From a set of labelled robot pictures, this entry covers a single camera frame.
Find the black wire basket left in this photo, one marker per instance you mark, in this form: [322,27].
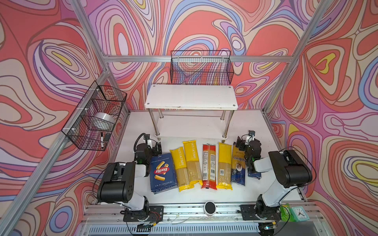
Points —
[84,129]

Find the black wire basket back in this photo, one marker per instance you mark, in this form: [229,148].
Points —
[201,67]

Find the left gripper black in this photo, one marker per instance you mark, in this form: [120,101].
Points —
[156,149]

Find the yellow Pastatime bag right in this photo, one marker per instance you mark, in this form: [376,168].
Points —
[192,160]

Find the yellow Pastatime bag left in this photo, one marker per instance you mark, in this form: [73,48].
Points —
[180,164]

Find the blue clear spaghetti bag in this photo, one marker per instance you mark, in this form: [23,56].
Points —
[238,166]

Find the yellow pastatime bag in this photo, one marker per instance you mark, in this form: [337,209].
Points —
[180,164]
[192,160]

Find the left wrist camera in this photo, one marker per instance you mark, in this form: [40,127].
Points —
[147,140]

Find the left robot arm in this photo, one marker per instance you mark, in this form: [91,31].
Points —
[120,178]

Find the round black white sensor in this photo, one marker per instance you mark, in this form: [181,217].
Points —
[210,208]

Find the white two-tier shelf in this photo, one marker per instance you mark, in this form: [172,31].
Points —
[192,98]

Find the blue Barilla spaghetti box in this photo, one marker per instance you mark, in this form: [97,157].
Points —
[253,174]

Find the black wire basket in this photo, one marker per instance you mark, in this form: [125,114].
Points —
[84,129]
[201,67]

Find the green alarm clock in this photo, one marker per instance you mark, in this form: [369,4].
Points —
[299,214]

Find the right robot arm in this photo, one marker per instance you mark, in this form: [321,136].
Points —
[290,173]

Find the red spaghetti bag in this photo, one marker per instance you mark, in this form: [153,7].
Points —
[209,167]

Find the silver tape roll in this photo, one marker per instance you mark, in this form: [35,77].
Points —
[105,117]

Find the blue Barilla rigatoni box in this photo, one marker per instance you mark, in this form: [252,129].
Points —
[162,174]

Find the yellow spaghetti bag barcode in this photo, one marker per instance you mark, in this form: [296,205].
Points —
[224,166]

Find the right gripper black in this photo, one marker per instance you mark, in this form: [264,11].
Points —
[240,144]

